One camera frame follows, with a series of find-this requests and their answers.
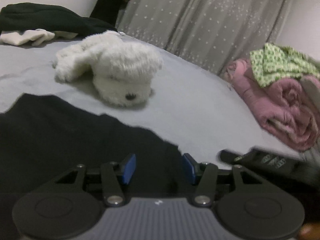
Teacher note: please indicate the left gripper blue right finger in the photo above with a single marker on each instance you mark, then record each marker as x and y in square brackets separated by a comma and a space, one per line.
[203, 176]

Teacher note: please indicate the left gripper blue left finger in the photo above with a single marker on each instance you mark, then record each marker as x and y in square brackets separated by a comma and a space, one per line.
[114, 176]

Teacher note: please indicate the black t-shirt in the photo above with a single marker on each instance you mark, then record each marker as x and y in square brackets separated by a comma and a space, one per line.
[43, 136]

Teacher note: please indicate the person's right hand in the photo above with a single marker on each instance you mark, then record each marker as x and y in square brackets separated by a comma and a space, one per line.
[310, 231]

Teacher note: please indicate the folded pink quilt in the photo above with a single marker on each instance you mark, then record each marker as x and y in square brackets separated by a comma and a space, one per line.
[283, 108]

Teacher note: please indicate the pink grey pillow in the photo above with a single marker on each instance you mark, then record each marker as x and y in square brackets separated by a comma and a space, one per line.
[311, 86]

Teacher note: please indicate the green patterned cloth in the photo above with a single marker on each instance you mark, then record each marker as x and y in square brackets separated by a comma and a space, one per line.
[272, 63]

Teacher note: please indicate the white plush dog toy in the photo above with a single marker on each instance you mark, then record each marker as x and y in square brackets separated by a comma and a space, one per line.
[122, 70]

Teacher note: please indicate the grey dotted curtain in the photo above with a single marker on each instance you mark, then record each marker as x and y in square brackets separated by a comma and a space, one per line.
[208, 33]

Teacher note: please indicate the white cloth by black garment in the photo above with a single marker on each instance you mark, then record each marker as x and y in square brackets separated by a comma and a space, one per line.
[35, 37]

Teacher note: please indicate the hanging black coat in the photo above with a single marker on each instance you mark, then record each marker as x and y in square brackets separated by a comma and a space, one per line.
[106, 10]

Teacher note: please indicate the black garment on bed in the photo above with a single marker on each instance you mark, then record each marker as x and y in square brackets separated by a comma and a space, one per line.
[31, 16]

